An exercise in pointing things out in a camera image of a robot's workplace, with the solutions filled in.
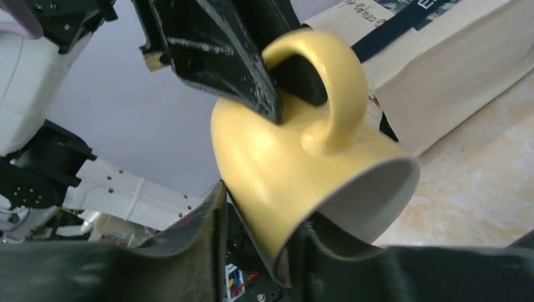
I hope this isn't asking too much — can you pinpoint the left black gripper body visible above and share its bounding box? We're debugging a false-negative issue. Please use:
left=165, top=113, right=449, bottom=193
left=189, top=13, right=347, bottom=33
left=132, top=1, right=300, bottom=71

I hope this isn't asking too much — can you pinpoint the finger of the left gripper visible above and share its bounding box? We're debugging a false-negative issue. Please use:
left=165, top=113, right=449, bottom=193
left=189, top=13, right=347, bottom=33
left=164, top=0, right=285, bottom=126
left=271, top=55, right=327, bottom=106

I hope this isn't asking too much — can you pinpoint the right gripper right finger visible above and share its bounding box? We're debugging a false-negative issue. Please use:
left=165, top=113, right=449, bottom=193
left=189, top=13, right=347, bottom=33
left=288, top=213, right=533, bottom=301

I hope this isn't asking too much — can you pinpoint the beige canvas tote bag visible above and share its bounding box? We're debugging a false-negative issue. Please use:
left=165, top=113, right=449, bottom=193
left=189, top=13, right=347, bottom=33
left=302, top=0, right=534, bottom=158

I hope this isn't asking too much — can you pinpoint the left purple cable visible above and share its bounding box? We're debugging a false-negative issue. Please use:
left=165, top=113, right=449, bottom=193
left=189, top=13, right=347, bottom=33
left=0, top=0, right=45, bottom=40

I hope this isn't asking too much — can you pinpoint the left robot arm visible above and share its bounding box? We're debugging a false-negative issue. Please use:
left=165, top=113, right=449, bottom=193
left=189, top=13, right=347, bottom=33
left=1, top=1, right=326, bottom=243

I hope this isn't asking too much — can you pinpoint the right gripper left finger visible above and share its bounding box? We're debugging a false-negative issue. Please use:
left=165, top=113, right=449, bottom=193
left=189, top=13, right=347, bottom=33
left=1, top=182, right=227, bottom=301

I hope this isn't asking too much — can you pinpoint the yellow mug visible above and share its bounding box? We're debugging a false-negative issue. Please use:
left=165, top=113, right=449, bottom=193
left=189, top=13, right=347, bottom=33
left=211, top=30, right=420, bottom=269

